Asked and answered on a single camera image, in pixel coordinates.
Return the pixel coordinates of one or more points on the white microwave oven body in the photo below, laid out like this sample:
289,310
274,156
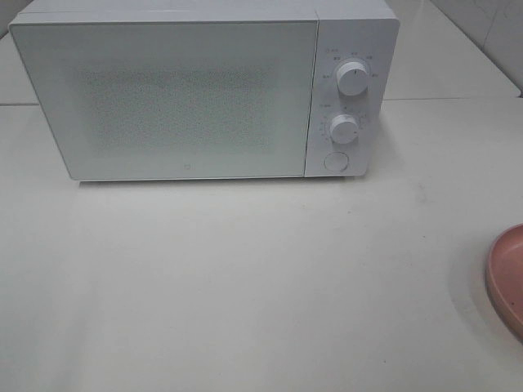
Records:
365,30

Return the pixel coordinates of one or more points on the white microwave door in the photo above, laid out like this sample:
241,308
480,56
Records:
174,101

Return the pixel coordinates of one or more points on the pink round plate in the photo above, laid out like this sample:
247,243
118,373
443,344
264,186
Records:
503,278

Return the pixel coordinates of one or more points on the white lower microwave knob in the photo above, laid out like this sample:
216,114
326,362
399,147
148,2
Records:
343,129

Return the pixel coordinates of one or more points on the round white door button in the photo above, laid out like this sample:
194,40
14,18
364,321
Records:
336,162

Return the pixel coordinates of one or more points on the white microwave knob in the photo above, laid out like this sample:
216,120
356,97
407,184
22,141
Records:
343,129
352,77

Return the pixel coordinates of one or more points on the white upper microwave knob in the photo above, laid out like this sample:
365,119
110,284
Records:
352,77

